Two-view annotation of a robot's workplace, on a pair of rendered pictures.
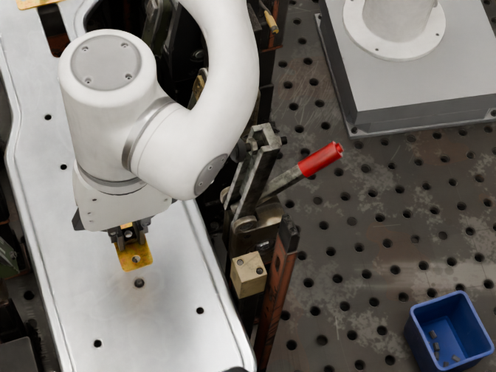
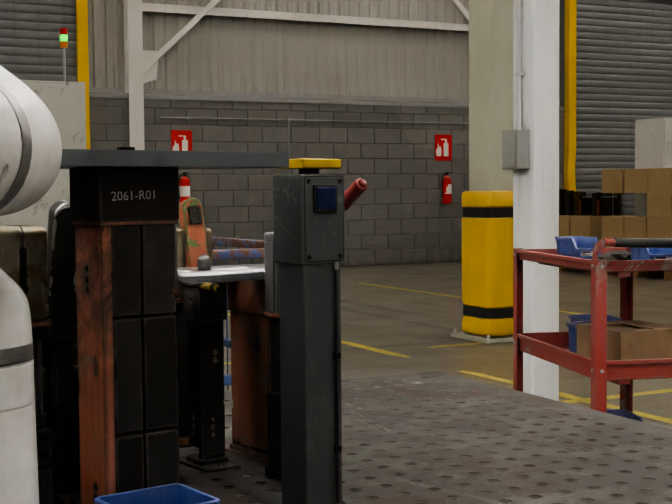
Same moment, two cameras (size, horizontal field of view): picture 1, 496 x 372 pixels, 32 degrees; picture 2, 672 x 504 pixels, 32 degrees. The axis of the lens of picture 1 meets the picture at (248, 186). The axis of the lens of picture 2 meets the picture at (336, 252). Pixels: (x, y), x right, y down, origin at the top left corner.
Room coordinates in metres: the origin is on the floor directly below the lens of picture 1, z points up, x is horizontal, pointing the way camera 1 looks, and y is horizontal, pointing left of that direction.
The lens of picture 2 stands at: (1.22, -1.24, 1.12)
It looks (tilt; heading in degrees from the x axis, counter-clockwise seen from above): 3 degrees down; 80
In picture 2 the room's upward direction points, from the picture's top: 1 degrees counter-clockwise
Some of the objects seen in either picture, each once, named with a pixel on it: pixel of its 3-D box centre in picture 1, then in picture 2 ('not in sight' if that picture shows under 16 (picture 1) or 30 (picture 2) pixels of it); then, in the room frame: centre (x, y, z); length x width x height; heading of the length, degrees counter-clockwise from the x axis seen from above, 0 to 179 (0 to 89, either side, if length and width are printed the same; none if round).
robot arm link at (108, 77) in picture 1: (115, 108); not in sight; (0.44, 0.13, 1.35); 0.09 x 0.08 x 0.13; 61
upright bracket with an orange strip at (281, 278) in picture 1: (271, 311); not in sight; (0.42, -0.05, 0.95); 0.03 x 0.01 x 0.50; 27
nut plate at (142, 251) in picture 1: (128, 235); not in sight; (0.44, 0.13, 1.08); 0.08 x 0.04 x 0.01; 27
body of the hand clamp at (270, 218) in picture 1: (247, 265); not in sight; (0.52, -0.01, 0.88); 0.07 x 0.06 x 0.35; 117
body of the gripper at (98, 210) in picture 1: (122, 184); not in sight; (0.44, 0.13, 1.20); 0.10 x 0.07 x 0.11; 117
